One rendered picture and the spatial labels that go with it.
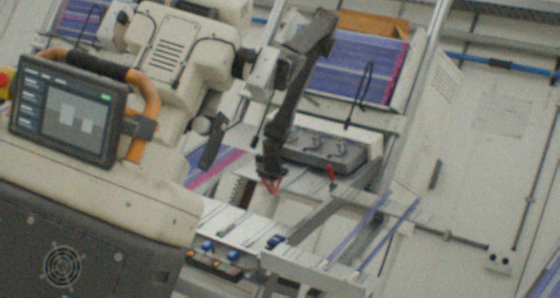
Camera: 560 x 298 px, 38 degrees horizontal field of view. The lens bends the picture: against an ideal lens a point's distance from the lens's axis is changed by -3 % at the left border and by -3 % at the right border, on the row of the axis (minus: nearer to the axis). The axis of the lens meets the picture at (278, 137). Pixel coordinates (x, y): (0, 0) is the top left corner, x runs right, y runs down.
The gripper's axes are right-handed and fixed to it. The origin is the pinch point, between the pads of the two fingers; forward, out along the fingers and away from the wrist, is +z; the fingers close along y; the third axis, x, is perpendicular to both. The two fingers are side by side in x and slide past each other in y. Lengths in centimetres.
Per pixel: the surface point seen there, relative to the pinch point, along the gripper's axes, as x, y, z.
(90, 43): -46, 147, -21
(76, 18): -53, 164, -30
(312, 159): -20.4, -2.5, -5.2
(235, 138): -26.3, 39.1, -1.9
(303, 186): -9.3, -6.3, 0.0
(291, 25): -63, 37, -39
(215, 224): 24.0, 6.1, 3.3
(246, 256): 32.9, -14.5, 4.3
